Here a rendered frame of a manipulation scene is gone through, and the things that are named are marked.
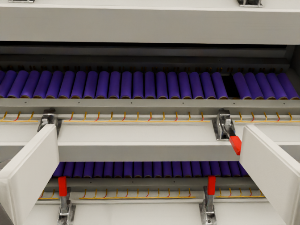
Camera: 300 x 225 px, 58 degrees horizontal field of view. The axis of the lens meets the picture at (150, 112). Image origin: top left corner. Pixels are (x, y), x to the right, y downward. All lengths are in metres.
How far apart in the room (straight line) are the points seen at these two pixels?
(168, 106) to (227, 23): 0.15
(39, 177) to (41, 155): 0.01
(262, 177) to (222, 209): 0.40
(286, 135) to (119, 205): 0.32
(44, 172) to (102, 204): 0.39
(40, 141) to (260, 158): 0.13
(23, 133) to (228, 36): 0.32
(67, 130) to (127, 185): 0.18
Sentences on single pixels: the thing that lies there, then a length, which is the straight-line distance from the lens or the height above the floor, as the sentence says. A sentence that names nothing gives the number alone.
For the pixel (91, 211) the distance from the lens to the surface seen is 0.56.
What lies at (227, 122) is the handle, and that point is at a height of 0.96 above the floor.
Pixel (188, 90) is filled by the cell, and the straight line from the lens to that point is 0.46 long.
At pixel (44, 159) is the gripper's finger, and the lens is 0.17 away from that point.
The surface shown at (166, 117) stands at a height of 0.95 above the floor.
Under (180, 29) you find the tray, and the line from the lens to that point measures 0.35.
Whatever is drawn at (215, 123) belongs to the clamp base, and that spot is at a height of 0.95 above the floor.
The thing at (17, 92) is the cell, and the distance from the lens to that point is 0.50.
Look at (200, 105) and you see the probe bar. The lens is 0.44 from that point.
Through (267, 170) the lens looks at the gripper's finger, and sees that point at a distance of 0.17.
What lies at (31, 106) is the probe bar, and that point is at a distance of 0.45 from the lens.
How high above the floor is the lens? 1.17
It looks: 29 degrees down
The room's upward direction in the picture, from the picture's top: 1 degrees clockwise
